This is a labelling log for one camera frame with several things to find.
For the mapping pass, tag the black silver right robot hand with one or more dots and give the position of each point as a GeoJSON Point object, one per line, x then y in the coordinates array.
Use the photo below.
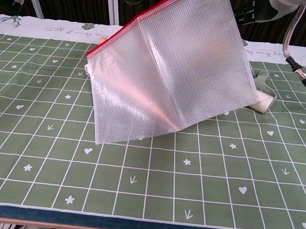
{"type": "Point", "coordinates": [248, 12]}

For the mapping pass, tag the clear mesh zipper pouch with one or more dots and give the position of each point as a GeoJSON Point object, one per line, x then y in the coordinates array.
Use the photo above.
{"type": "Point", "coordinates": [173, 81]}

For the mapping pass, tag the wooden roller massager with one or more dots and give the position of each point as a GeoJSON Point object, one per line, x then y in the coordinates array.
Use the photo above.
{"type": "Point", "coordinates": [102, 41]}

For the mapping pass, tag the green lint roller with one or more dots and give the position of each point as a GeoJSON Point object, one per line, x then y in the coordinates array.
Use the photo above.
{"type": "Point", "coordinates": [265, 103]}

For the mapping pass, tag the green grid tablecloth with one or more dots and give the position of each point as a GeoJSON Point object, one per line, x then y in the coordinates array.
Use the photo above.
{"type": "Point", "coordinates": [218, 168]}

